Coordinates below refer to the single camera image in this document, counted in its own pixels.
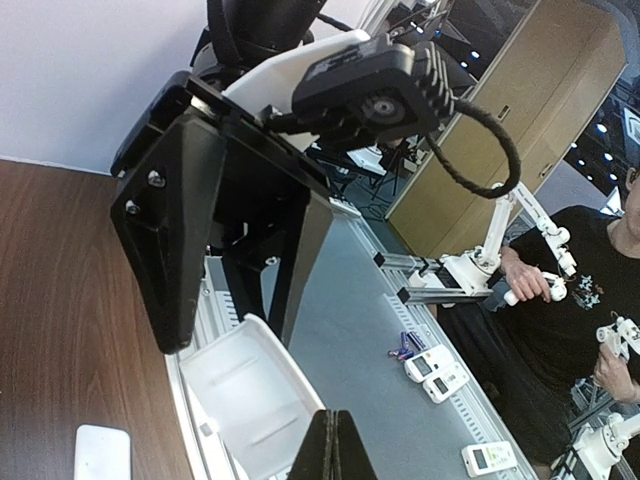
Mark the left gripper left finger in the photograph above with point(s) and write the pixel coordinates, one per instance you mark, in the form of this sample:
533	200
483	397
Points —
314	458

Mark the white battery cover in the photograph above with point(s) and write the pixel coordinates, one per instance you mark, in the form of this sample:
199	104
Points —
102	453

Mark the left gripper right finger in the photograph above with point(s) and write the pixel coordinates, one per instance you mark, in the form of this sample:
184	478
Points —
350	460

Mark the white remote control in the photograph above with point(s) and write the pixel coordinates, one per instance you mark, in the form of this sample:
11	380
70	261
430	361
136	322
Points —
258	398

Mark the spare white remote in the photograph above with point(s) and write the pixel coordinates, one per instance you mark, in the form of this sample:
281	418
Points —
488	458
443	383
421	365

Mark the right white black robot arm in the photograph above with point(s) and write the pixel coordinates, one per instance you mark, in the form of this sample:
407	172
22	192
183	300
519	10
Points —
243	34

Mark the spare purple batteries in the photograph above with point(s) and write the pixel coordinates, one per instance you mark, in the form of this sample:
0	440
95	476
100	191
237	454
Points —
410	344

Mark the person in black shirt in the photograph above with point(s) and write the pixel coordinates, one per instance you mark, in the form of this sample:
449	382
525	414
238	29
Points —
534	352

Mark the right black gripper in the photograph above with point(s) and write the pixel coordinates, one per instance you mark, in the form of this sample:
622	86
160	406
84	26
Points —
173	158

